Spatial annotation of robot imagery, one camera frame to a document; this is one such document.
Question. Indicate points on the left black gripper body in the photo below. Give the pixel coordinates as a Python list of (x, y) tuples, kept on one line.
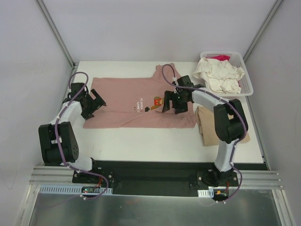
[(91, 106)]

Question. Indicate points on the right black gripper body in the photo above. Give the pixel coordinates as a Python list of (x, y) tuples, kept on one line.
[(173, 102)]

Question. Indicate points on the pink printed t shirt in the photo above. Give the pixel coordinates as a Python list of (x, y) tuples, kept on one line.
[(138, 102)]

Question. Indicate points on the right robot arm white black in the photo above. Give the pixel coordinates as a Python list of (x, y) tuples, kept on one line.
[(229, 123)]

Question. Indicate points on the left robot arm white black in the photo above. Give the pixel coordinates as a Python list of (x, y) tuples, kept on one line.
[(57, 139)]

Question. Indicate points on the folded beige t shirt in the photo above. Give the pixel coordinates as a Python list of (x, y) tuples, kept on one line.
[(205, 121)]

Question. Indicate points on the cream crumpled t shirt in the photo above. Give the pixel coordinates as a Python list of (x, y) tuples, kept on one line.
[(219, 76)]

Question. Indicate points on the magenta t shirt in basket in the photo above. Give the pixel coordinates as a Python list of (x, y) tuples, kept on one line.
[(220, 57)]

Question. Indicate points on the white plastic laundry basket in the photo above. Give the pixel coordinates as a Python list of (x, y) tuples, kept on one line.
[(237, 61)]

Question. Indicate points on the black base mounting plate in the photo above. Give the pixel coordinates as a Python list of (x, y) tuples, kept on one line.
[(179, 179)]

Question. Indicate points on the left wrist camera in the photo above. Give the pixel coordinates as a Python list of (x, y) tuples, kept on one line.
[(78, 88)]

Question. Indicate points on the left white cable duct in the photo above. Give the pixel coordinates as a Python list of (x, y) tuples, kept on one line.
[(84, 190)]

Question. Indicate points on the white cable duct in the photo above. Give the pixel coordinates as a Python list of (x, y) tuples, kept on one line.
[(206, 193), (84, 190)]

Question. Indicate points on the right white cable duct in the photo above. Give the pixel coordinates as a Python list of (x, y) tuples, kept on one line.
[(206, 193)]

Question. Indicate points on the aluminium front rail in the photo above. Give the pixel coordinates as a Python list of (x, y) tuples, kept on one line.
[(252, 179)]

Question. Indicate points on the left aluminium frame post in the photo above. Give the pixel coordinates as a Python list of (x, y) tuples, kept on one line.
[(47, 16)]

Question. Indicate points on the aluminium frame post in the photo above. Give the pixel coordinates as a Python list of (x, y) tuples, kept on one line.
[(266, 22), (47, 16)]

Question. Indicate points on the right aluminium frame post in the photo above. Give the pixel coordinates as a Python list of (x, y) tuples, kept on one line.
[(266, 22)]

